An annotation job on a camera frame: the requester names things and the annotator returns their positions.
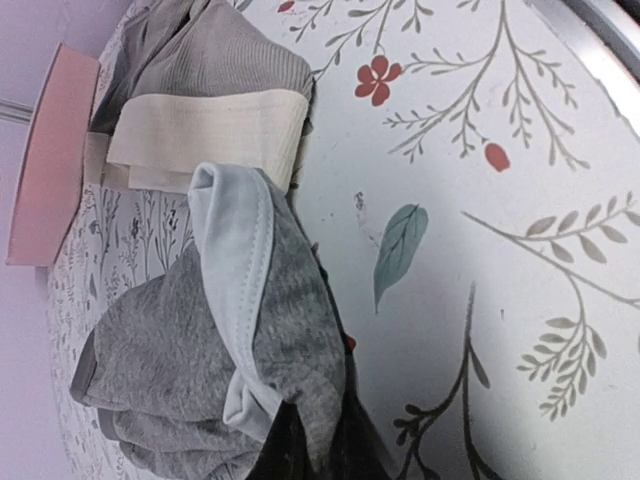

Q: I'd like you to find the pink divided organizer tray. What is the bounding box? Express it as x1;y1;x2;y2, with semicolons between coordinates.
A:
6;44;100;267

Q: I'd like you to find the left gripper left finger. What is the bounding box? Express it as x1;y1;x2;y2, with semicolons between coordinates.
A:
254;402;313;480

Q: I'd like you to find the grey boxer briefs white trim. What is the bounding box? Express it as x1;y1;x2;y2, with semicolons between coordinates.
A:
70;163;346;479

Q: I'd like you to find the taupe underwear cream waistband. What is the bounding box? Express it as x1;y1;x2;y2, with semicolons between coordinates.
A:
85;1;313;193

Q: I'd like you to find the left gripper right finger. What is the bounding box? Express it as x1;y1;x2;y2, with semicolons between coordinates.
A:
334;385;391;480

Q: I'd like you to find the right aluminium frame post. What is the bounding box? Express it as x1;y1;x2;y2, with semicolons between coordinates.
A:
0;99;34;124

